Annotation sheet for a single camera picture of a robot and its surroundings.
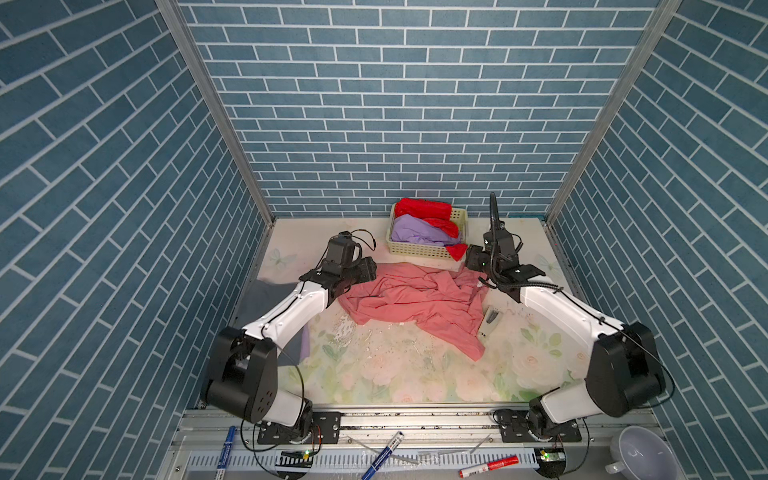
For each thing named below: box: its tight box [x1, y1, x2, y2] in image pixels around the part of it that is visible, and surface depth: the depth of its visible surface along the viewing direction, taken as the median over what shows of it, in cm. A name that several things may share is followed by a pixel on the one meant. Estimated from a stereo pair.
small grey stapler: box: [478, 305, 501, 338], surface depth 92 cm
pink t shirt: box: [338, 262, 488, 361], surface depth 96 cm
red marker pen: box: [459, 456, 521, 479], surface depth 69 cm
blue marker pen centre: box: [361, 431, 404, 480], surface depth 70 cm
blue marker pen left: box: [216, 425, 237, 480], surface depth 71 cm
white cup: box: [605, 425, 679, 480], surface depth 68 cm
